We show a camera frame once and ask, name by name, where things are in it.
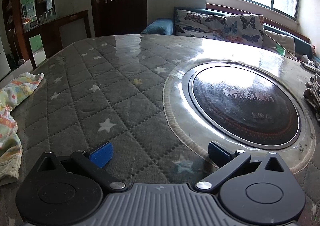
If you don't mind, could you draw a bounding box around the white cushion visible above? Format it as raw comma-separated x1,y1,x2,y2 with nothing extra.
263,30,296,59

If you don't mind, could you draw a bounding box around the colourful patterned children's garment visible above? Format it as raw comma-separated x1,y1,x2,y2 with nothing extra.
0,72,45,187

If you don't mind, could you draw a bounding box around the butterfly print cushion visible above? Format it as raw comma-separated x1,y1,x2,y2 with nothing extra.
174,9,264,48

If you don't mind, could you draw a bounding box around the round black induction cooktop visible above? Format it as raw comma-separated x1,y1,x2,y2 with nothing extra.
182,61,302,150

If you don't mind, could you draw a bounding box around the white polka dot garment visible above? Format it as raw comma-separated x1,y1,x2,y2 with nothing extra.
303,74,320,120

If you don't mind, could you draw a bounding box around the dark wooden shelf unit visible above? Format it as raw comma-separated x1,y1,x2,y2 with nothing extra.
2,0,56,70

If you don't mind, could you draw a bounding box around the teal sofa bench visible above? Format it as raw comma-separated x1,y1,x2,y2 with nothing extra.
142,4,319,62

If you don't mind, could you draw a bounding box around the grey quilted star table cover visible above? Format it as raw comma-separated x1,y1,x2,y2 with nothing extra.
1,35,319,225

